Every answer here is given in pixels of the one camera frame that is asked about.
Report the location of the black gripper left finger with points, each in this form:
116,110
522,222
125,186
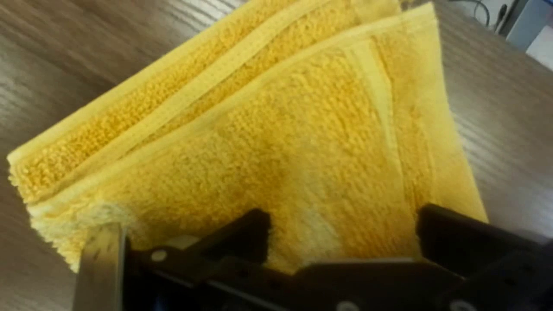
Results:
102,274

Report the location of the yellow towel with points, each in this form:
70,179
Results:
287,144

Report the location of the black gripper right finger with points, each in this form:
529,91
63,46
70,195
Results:
495,265

